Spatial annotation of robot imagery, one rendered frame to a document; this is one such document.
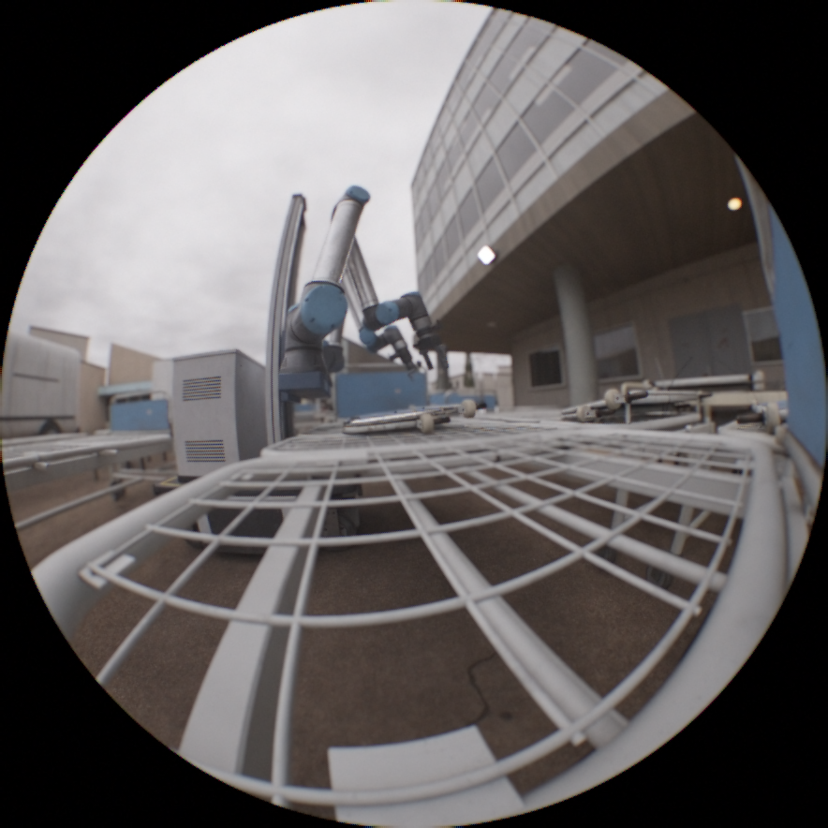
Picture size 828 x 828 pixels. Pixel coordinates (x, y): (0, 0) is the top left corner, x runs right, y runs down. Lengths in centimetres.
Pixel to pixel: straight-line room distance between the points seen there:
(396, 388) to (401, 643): 167
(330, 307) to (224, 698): 82
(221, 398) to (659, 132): 430
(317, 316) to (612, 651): 120
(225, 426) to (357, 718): 99
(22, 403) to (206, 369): 650
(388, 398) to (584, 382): 382
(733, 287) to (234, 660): 650
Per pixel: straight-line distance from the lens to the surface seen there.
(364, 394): 191
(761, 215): 41
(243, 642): 18
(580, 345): 505
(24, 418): 730
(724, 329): 617
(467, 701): 63
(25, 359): 744
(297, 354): 95
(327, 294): 82
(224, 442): 107
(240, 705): 15
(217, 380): 108
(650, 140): 381
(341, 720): 63
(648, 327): 671
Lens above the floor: 57
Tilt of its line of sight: 1 degrees down
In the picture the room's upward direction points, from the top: 3 degrees counter-clockwise
